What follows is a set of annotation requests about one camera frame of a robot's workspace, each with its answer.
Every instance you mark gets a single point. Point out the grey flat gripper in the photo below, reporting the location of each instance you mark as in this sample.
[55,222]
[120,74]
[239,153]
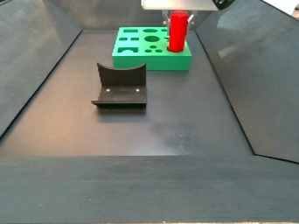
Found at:
[187,5]

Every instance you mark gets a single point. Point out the red hexagonal prism block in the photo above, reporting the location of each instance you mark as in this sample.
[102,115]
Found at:
[178,30]

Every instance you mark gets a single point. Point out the green shape sorting board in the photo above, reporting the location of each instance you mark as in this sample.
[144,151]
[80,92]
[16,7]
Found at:
[143,45]

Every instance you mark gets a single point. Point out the black curved plastic bracket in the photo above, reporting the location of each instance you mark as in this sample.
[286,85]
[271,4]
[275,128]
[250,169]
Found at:
[122,86]

